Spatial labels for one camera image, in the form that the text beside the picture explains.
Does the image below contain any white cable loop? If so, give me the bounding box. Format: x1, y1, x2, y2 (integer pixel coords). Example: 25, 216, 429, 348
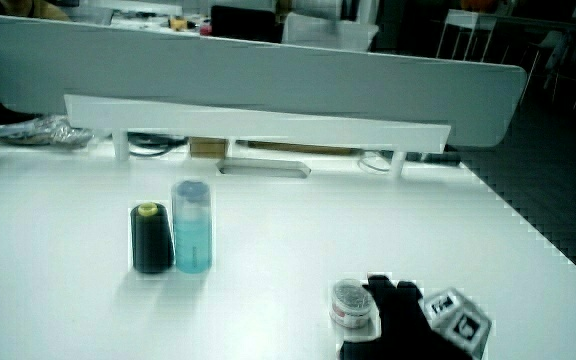
357, 151, 393, 174

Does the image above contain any long brown flat board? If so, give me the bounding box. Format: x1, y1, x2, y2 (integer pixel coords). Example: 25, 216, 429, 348
235, 139, 364, 156

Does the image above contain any yellow tool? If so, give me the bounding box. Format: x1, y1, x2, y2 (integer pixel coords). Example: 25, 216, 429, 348
167, 15, 197, 32

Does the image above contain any crumpled clear plastic bag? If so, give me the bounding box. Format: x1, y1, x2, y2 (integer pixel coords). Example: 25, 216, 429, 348
0, 114, 94, 149

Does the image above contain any white background table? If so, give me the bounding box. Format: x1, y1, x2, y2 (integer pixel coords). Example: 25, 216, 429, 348
435, 8, 576, 63

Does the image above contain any person's right hand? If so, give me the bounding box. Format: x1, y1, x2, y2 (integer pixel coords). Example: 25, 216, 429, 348
338, 273, 493, 360

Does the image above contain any black monitor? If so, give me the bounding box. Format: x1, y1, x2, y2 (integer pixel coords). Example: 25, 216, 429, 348
209, 4, 284, 44

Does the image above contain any white desk partition panel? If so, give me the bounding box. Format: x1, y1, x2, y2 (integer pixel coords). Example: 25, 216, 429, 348
0, 14, 528, 148

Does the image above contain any round paper clip box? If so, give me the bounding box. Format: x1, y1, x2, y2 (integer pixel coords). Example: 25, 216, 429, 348
329, 278, 375, 330

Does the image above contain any clear blue liquid bottle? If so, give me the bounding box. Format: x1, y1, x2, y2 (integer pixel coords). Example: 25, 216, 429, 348
170, 179, 214, 275

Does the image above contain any black cable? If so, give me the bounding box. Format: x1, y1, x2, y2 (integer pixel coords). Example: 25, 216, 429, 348
126, 131, 189, 158

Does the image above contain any white box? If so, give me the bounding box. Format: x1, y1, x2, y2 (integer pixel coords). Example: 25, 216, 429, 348
282, 11, 380, 53

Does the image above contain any small cardboard box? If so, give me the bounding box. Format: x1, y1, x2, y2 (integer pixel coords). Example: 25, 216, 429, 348
188, 136, 228, 160

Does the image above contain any white desk shelf riser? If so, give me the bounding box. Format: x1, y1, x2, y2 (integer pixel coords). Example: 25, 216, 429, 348
63, 93, 452, 179

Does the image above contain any black thread spool yellow top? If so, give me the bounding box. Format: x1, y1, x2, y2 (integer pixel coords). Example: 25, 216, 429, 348
129, 201, 176, 275

